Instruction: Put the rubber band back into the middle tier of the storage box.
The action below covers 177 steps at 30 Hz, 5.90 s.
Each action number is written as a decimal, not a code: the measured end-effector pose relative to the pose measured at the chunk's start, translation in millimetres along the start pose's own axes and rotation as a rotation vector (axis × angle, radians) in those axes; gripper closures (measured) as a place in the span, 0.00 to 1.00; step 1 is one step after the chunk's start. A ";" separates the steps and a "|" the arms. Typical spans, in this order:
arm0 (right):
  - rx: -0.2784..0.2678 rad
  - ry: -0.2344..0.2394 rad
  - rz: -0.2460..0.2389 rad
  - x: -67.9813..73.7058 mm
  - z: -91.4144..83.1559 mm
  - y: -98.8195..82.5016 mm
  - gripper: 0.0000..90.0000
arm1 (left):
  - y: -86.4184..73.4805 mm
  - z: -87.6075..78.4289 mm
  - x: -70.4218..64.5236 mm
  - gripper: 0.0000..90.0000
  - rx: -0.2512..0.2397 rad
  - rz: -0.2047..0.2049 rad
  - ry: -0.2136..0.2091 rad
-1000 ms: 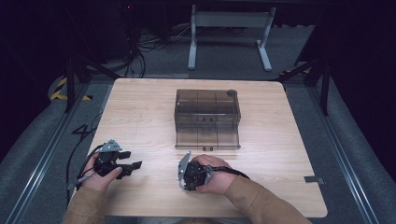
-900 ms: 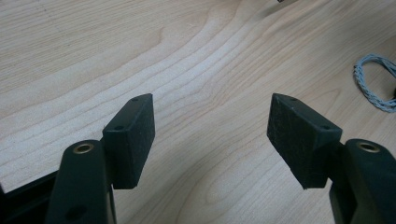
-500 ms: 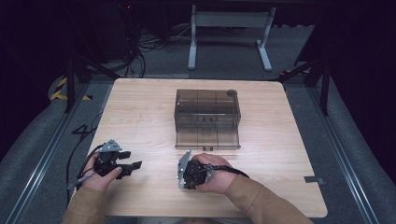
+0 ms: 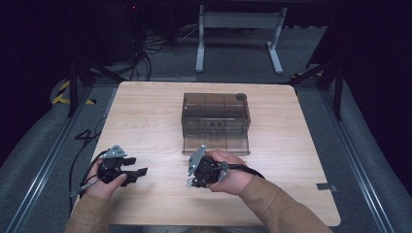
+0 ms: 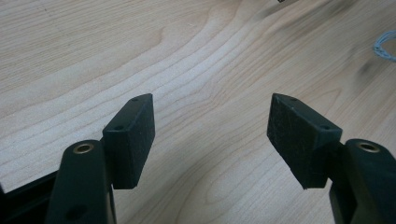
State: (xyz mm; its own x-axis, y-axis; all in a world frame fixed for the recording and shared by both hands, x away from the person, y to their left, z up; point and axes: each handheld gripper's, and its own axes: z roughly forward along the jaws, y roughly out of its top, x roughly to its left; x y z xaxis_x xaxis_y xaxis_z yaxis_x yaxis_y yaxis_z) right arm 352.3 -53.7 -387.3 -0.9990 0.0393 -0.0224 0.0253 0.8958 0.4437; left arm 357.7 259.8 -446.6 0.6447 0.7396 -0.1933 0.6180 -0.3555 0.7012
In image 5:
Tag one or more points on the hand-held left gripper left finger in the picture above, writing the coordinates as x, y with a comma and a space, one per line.
132, 146

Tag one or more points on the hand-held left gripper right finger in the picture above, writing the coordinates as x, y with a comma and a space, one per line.
299, 143

